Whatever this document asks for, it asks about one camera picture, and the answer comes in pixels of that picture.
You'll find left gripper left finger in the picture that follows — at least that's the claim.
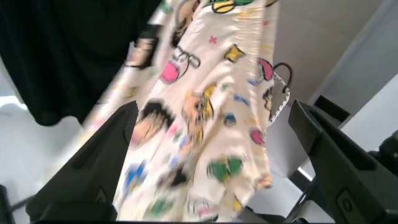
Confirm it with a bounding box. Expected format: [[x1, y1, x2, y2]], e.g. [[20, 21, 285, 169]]
[[26, 100, 140, 220]]

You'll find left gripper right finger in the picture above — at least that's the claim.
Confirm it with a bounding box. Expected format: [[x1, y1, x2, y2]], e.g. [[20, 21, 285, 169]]
[[287, 99, 398, 222]]

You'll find black garment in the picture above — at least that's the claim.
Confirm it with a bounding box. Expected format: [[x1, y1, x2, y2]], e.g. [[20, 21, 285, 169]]
[[0, 0, 162, 127]]

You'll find cream printed garment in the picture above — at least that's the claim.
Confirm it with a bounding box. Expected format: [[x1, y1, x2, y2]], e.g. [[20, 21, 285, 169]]
[[82, 0, 292, 222]]

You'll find white laundry basket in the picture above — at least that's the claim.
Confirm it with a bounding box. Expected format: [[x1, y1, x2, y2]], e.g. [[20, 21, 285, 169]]
[[269, 62, 295, 125]]

